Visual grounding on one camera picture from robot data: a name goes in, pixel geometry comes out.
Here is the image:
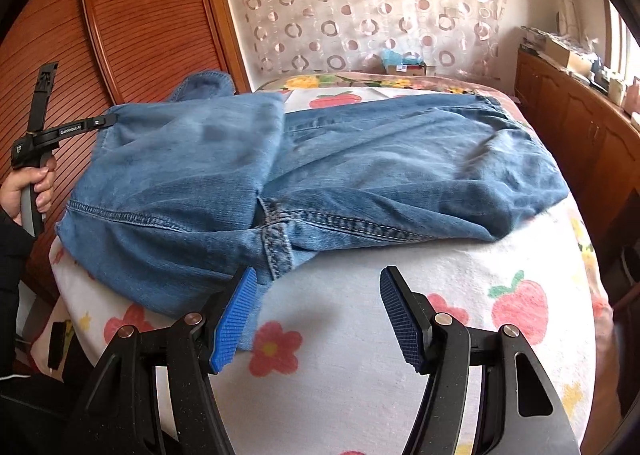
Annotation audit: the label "small cardboard box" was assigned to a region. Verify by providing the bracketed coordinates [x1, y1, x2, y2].
[382, 60, 427, 76]

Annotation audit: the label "blue plastic bag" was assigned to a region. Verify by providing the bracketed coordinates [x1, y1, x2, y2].
[381, 49, 421, 66]

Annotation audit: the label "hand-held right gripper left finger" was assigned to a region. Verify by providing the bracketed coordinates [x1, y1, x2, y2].
[65, 265, 258, 455]

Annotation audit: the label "large cardboard box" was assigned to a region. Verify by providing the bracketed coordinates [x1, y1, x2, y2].
[542, 37, 593, 76]

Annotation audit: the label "circle-patterned wall curtain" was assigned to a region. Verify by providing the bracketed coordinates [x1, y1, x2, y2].
[220, 0, 511, 78]

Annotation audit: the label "wooden cabinet counter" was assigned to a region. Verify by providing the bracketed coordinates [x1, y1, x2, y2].
[515, 47, 640, 286]

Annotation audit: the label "person's left hand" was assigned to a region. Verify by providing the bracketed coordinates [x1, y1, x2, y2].
[0, 157, 57, 226]

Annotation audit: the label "blue denim pants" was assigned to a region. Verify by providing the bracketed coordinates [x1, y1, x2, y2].
[55, 70, 571, 351]

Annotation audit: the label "wooden-framed window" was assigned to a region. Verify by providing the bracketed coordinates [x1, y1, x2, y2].
[602, 0, 632, 80]

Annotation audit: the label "stack of books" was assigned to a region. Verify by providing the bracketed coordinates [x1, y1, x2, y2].
[520, 25, 548, 53]

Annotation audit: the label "wooden slatted wardrobe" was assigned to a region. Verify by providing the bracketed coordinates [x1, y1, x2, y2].
[0, 0, 251, 296]

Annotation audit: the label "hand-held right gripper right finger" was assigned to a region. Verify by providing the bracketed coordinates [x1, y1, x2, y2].
[379, 265, 583, 455]

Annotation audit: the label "person's left forearm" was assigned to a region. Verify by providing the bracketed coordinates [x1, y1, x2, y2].
[0, 207, 23, 351]

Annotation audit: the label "strawberry-print white sheet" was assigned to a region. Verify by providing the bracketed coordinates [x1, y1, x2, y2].
[50, 85, 608, 455]

